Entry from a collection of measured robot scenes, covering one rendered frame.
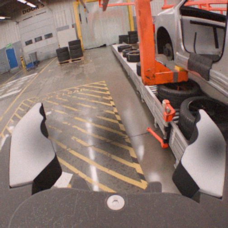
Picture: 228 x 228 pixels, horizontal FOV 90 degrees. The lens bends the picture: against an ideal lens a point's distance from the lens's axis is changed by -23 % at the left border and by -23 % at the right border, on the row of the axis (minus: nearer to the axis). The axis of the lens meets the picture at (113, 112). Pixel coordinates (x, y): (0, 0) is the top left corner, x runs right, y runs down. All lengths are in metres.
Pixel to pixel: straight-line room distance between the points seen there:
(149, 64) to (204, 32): 1.05
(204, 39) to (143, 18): 1.01
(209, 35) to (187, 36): 0.42
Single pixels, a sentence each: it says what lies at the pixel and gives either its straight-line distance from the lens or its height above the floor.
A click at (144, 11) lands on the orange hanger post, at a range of 1.87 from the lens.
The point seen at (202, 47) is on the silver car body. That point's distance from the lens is 2.32.
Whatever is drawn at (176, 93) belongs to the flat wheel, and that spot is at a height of 0.49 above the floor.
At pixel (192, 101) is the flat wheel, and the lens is 1.73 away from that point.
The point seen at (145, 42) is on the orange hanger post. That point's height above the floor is 1.10.
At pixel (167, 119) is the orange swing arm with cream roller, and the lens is 1.45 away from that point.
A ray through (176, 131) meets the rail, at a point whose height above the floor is 0.39.
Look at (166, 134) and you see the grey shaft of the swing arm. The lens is 1.59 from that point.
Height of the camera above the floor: 1.29
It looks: 32 degrees down
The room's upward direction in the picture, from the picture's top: 8 degrees counter-clockwise
